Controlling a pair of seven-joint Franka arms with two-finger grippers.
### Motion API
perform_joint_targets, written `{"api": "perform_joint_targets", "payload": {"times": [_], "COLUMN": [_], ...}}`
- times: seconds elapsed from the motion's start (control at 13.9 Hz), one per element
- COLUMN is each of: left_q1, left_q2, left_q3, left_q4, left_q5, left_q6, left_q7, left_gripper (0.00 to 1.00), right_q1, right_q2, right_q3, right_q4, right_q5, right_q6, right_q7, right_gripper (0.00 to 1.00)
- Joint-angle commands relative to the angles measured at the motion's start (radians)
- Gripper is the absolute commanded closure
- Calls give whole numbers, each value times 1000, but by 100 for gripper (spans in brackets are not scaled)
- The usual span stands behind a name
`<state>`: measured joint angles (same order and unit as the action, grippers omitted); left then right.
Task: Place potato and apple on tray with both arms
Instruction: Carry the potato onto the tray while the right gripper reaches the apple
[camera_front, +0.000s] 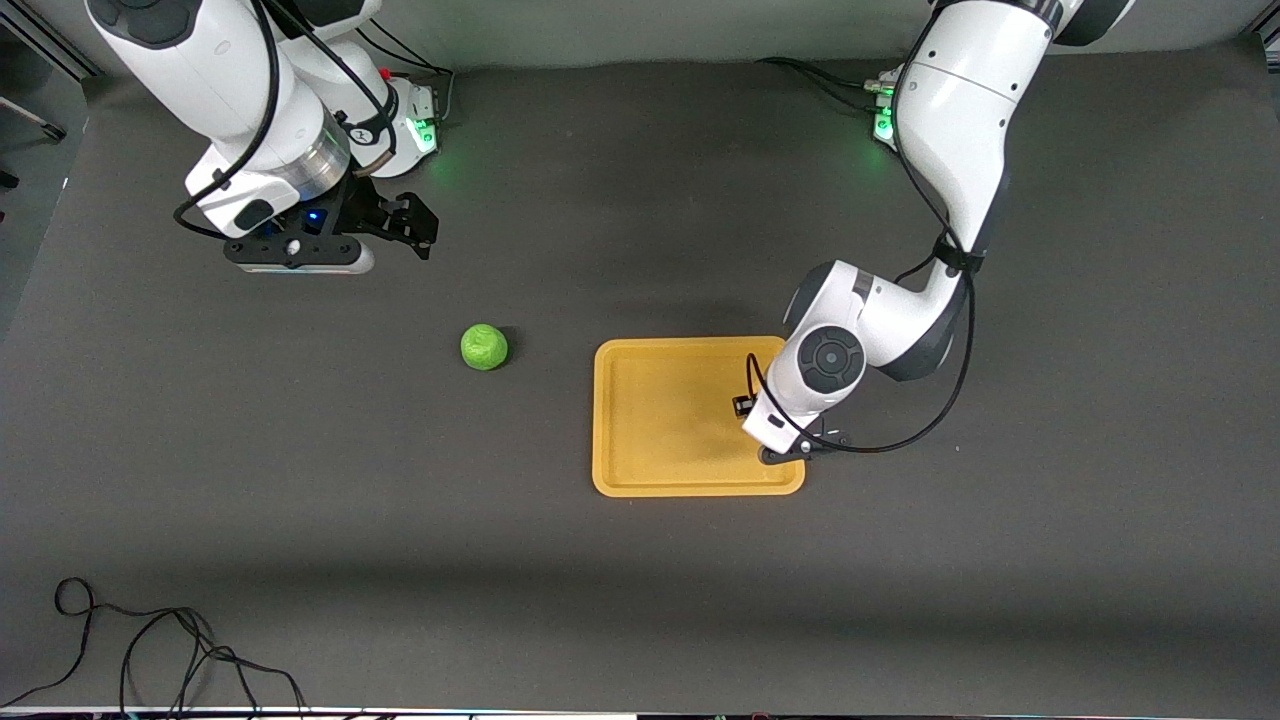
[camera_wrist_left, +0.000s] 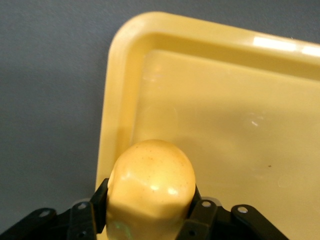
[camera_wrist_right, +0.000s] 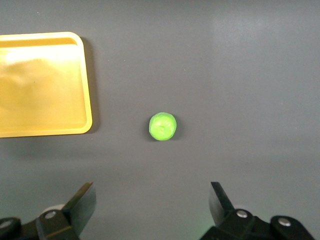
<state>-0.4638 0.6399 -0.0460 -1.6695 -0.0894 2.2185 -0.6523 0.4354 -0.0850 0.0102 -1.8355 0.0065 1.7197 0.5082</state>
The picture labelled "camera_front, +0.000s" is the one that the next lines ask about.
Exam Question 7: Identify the yellow plastic tray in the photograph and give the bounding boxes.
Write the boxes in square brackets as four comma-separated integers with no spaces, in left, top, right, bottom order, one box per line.
[592,336,807,498]

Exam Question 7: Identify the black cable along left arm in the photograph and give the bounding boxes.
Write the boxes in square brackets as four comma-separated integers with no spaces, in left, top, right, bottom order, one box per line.
[745,30,988,457]

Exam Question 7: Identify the black cable along right arm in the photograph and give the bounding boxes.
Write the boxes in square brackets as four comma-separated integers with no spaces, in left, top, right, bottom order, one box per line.
[174,0,401,241]

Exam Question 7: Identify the green apple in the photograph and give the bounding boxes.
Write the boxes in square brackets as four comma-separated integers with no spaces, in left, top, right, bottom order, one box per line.
[460,323,510,372]

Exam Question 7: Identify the black cables at right arm base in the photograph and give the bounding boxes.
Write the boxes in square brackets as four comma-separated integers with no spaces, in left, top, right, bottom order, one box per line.
[355,18,457,127]

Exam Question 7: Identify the black cables at arm base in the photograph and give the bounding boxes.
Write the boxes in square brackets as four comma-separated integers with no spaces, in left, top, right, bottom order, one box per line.
[355,18,457,127]
[756,56,897,117]

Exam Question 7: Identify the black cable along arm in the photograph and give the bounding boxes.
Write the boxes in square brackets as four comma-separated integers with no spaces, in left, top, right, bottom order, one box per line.
[745,30,988,457]
[174,0,401,241]

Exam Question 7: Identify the black cables at left arm base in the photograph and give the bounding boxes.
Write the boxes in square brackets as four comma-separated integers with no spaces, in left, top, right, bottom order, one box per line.
[756,56,897,117]

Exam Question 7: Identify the loose black cable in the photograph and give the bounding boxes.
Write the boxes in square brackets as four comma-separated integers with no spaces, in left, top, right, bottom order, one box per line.
[0,577,307,717]

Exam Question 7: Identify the aluminium frame bar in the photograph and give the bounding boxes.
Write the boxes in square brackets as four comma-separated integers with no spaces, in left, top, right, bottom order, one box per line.
[0,0,103,83]

